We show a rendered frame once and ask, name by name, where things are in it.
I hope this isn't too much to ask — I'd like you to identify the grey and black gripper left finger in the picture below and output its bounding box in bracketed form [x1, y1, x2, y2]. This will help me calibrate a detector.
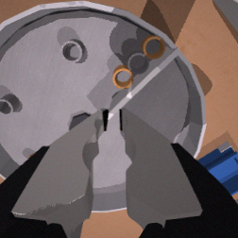
[0, 109, 109, 238]

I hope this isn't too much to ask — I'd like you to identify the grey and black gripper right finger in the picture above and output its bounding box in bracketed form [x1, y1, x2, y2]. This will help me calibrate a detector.
[119, 108, 238, 238]

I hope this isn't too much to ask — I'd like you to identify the blue open crate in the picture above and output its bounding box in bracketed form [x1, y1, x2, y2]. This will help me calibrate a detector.
[197, 141, 238, 196]

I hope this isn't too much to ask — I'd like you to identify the grey metal bushing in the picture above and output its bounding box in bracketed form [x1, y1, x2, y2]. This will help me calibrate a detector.
[60, 39, 85, 63]
[127, 50, 149, 75]
[0, 93, 20, 116]

